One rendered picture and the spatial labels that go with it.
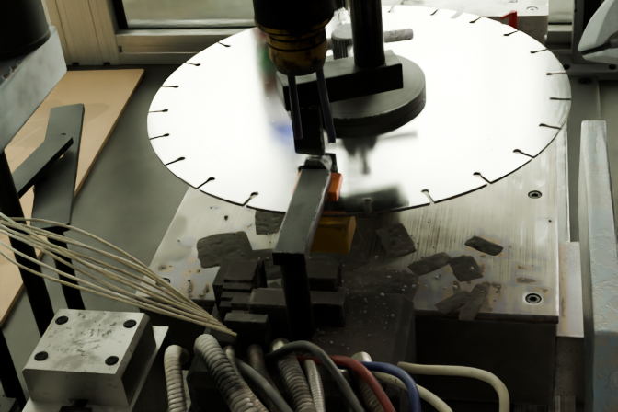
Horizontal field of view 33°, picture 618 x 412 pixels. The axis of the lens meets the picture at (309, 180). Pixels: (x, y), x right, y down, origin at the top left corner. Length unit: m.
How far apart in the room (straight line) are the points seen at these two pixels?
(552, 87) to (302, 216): 0.27
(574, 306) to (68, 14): 0.82
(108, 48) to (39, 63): 0.65
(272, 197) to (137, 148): 0.51
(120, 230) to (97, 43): 0.40
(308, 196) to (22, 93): 0.21
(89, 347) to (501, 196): 0.36
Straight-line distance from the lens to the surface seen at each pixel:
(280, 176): 0.72
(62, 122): 0.91
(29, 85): 0.74
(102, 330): 0.72
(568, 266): 0.84
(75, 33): 1.40
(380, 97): 0.78
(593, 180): 0.62
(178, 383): 0.62
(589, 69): 1.25
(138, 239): 1.04
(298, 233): 0.61
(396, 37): 0.80
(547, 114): 0.78
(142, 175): 1.14
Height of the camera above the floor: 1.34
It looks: 33 degrees down
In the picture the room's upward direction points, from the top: 7 degrees counter-clockwise
